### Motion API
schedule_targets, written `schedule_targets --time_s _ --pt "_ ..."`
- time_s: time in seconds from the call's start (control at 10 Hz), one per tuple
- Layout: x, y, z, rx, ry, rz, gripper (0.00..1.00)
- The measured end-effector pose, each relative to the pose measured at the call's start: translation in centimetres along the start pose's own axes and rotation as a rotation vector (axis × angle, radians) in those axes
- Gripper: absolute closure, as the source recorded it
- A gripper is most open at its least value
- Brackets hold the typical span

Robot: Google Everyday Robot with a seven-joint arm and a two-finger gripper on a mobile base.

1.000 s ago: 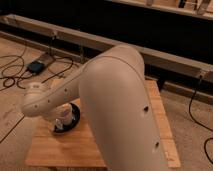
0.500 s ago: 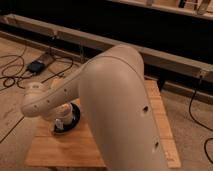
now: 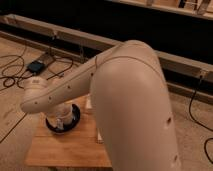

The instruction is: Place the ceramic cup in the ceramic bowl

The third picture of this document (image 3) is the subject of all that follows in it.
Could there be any black floor cable left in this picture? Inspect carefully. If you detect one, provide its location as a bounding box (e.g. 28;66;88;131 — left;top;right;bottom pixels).
0;43;81;90

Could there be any long wooden beam frame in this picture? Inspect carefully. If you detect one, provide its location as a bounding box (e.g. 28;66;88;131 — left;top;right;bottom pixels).
0;14;213;89

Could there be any beige sponge block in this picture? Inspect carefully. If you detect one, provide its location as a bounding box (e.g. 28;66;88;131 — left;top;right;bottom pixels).
97;132;103;144

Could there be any black cable right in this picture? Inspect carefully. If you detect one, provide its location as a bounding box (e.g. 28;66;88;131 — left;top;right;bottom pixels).
188;75;213;165

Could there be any white ceramic cup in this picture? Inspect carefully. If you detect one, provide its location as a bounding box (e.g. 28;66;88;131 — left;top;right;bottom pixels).
56;118;64;130

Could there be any black ceramic bowl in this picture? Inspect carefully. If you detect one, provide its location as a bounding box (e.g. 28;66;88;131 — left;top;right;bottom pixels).
44;103;81;134

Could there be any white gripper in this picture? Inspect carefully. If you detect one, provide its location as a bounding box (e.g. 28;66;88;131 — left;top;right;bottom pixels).
49;113;72;127

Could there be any blue power adapter box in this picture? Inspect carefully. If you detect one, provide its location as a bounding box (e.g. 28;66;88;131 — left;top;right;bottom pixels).
27;61;45;74

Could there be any wooden table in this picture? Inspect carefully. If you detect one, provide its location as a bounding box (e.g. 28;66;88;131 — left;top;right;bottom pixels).
25;96;111;168

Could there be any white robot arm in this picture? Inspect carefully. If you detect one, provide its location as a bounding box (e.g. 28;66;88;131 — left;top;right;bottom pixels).
20;40;181;171

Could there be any white plastic bottle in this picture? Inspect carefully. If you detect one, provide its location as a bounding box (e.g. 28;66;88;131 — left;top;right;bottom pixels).
85;95;92;110

